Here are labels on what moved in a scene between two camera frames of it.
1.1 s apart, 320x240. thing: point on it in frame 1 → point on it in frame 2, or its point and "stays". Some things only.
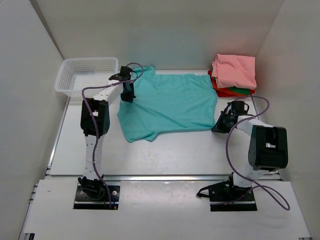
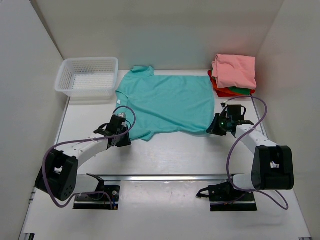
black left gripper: [129, 98] → [126, 141]
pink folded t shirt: [233, 71] stays
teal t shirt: [165, 103] stays
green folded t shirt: [241, 90] stays
